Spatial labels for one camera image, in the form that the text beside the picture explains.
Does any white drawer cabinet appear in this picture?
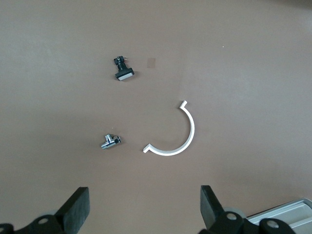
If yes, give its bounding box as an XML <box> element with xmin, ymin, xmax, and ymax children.
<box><xmin>246</xmin><ymin>196</ymin><xmax>312</xmax><ymax>234</ymax></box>

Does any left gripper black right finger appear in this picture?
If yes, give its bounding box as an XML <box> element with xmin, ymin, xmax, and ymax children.
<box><xmin>198</xmin><ymin>185</ymin><xmax>294</xmax><ymax>234</ymax></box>

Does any chrome tee fitting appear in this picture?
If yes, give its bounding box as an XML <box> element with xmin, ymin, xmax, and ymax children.
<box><xmin>100</xmin><ymin>133</ymin><xmax>122</xmax><ymax>151</ymax></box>

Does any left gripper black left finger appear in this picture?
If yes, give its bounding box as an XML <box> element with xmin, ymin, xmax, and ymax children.
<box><xmin>0</xmin><ymin>187</ymin><xmax>90</xmax><ymax>234</ymax></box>

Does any white semicircular bracket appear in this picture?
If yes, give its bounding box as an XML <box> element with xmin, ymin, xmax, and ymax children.
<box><xmin>142</xmin><ymin>99</ymin><xmax>195</xmax><ymax>156</ymax></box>

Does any black rectangular push switch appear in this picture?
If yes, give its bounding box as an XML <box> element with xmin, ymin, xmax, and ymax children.
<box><xmin>113</xmin><ymin>55</ymin><xmax>135</xmax><ymax>82</ymax></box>

